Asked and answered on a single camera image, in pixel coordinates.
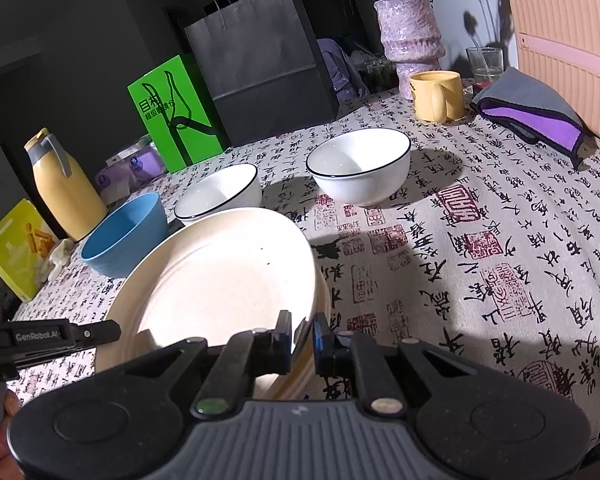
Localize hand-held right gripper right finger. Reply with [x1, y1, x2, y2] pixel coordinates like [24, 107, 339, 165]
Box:
[312, 312, 481, 416]

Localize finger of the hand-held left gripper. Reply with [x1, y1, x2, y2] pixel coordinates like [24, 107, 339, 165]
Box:
[74, 321, 122, 347]

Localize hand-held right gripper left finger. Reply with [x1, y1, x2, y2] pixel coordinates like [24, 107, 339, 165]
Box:
[122, 310, 293, 418]

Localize blue bowl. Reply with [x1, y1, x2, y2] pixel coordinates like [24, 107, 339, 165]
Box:
[80, 191, 169, 279]

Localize white bowl with black rim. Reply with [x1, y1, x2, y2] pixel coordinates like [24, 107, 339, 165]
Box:
[173, 163, 263, 227]
[306, 127, 412, 207]

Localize person's left hand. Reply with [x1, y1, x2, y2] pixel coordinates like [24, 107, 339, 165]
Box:
[0, 390, 22, 461]

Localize white glove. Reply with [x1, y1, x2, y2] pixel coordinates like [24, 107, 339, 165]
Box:
[45, 239, 76, 281]

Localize yellow snack box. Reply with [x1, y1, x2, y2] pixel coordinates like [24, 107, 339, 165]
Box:
[0, 198, 63, 303]

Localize yellow thermos jug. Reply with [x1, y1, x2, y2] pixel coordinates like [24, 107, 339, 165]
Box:
[24, 127, 108, 242]

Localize purple tissue packs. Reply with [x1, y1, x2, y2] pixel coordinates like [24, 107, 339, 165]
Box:
[105, 136, 153, 165]

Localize calligraphy printed tablecloth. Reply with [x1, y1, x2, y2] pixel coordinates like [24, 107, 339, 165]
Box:
[5, 77, 600, 461]

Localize green paper bag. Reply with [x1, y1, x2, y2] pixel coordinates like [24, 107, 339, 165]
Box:
[127, 54, 226, 174]

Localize dark paper bag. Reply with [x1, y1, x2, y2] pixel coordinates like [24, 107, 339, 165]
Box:
[182, 0, 341, 147]

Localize yellow mug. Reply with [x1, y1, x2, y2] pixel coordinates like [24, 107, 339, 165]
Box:
[409, 71, 465, 123]

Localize lavender garment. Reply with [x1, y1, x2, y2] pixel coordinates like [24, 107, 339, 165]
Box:
[317, 37, 371, 106]

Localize grey and purple cloth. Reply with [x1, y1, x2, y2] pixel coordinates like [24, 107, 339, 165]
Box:
[470, 66, 586, 170]

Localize purple textured vase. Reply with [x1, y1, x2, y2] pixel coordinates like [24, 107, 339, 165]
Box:
[373, 0, 447, 101]

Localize clear drinking glass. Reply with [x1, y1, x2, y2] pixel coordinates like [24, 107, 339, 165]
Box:
[466, 47, 504, 83]

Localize pink ribbed case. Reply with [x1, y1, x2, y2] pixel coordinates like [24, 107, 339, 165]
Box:
[509, 0, 600, 147]

